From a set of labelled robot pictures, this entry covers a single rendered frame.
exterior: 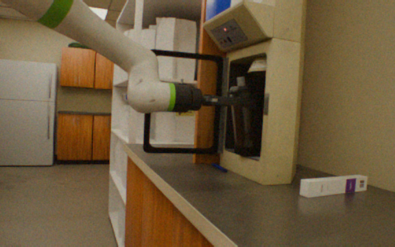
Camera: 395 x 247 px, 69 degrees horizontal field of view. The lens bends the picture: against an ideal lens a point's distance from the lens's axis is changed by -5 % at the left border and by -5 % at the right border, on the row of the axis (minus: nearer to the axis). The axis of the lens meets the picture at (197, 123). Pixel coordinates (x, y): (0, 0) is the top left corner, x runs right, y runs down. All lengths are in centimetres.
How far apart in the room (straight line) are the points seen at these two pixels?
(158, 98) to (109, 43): 21
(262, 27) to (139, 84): 42
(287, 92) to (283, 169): 25
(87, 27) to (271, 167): 69
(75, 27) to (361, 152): 106
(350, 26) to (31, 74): 512
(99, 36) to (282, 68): 56
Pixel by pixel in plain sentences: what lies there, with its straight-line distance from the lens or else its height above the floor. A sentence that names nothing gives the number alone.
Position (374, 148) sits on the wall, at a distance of 124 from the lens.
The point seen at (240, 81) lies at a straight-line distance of 106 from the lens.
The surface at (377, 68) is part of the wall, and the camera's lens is 125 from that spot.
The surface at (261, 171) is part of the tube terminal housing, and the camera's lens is 100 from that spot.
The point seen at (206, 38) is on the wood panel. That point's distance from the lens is 129.
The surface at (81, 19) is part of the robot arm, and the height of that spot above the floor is 139.
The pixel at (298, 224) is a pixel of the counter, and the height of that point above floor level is 94.
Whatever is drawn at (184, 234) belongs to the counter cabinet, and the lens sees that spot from 90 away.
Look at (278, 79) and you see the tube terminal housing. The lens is 99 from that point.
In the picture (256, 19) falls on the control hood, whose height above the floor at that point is 146.
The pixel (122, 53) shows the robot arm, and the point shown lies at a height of 132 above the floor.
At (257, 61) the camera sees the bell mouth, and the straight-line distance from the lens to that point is 111.
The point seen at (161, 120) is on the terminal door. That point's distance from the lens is 117.
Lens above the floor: 118
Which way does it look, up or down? 3 degrees down
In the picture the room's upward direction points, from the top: 3 degrees clockwise
